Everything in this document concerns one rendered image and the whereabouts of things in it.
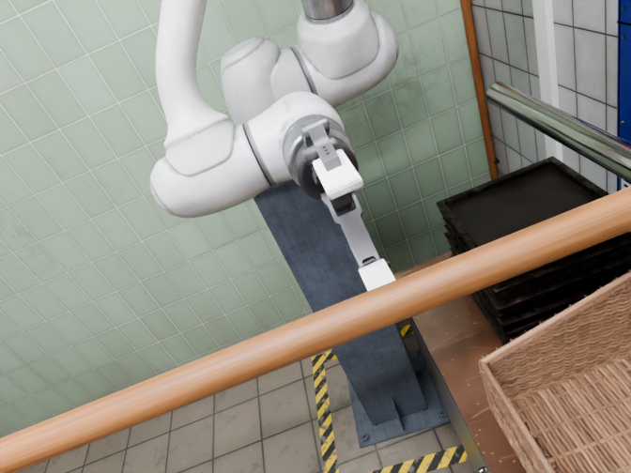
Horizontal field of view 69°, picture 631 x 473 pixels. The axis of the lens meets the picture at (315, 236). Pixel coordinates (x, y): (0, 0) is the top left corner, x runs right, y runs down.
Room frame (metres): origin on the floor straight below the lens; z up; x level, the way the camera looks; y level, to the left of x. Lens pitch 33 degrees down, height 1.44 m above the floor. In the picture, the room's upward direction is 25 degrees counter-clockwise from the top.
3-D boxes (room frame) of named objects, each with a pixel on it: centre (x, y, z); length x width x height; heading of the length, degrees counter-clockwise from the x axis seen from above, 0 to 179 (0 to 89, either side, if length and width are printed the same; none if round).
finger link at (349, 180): (0.35, -0.04, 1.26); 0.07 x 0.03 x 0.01; 177
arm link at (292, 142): (0.56, -0.05, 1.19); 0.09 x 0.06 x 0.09; 87
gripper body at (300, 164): (0.49, -0.05, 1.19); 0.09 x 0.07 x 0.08; 177
